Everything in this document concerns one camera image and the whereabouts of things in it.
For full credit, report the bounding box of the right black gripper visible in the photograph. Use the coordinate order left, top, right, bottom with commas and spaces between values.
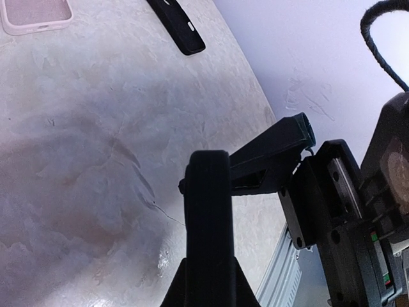
229, 113, 399, 306

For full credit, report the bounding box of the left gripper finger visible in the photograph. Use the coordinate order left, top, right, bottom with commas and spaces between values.
160, 249, 259, 306

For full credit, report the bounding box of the black phone case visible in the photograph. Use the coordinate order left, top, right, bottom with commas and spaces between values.
147, 0, 206, 56
178, 149, 236, 266

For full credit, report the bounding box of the pink phone case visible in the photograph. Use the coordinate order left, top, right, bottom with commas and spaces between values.
1, 0, 73, 36

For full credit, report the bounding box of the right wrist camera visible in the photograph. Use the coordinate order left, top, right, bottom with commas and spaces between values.
359, 92, 408, 254

